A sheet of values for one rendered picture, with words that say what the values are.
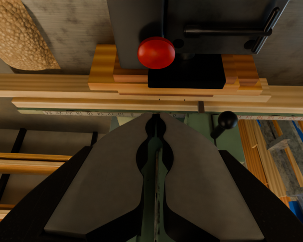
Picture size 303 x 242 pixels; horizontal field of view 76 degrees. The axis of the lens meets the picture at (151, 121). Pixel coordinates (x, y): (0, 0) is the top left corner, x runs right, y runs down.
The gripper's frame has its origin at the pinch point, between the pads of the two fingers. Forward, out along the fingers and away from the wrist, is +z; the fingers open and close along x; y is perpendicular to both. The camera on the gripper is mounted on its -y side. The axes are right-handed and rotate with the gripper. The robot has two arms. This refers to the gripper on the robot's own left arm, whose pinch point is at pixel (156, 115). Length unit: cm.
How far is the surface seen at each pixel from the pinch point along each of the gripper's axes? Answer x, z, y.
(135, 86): -2.9, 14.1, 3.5
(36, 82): -21.8, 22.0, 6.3
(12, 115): -178, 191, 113
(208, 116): 7.0, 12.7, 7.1
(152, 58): -0.4, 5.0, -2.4
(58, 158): -103, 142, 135
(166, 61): 0.7, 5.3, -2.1
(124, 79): -4.3, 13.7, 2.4
